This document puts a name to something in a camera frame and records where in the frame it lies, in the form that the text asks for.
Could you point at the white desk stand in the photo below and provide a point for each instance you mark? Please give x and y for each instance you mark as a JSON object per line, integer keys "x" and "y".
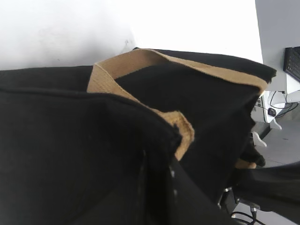
{"x": 281, "y": 96}

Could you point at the black canvas tote bag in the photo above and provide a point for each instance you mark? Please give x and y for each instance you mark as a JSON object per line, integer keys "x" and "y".
{"x": 148, "y": 137}

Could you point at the black keyboard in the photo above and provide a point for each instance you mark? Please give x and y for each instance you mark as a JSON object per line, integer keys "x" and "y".
{"x": 292, "y": 62}

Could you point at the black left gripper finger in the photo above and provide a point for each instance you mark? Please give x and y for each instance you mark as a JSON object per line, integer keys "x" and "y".
{"x": 273, "y": 188}

